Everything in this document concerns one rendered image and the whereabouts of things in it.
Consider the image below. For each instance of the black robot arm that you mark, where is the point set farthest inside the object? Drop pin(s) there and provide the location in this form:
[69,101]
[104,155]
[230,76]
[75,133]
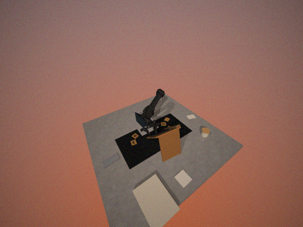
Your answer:
[148,112]

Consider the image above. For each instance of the small beige jar with tan lid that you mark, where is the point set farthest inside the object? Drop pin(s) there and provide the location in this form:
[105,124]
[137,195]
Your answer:
[205,132]

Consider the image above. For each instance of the beige flat rectangular slab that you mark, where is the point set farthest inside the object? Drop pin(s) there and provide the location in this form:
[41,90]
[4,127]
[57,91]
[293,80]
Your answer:
[155,202]

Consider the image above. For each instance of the grey flat bar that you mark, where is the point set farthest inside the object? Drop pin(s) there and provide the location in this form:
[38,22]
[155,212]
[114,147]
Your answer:
[110,160]

